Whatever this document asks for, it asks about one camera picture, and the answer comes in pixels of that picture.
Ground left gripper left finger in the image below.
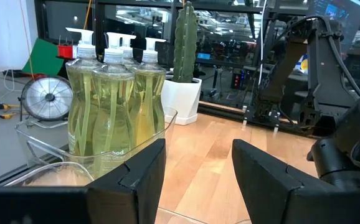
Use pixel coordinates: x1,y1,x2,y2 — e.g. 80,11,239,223
86,138,168,224

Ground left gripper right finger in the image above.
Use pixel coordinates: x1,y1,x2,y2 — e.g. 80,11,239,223
232,139,324,224

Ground clear plastic bin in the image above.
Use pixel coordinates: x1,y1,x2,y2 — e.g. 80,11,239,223
4,161,252,224
14,106,179,187

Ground black device red lights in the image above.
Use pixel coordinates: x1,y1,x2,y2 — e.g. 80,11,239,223
231,73,245,90

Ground round metal floor fan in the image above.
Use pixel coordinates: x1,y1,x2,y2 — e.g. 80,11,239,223
20,75,74,121

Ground green cactus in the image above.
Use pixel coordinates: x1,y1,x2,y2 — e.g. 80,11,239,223
172,1,199,83

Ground red box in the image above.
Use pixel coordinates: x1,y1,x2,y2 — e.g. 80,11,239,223
57,44,75,60

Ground green board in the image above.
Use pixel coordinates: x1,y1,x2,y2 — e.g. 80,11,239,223
22,37,65,77

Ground white hanging cable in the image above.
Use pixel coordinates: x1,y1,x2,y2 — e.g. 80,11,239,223
257,0,268,85

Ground orange hanging cable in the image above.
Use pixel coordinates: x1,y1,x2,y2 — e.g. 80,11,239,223
83,0,93,30

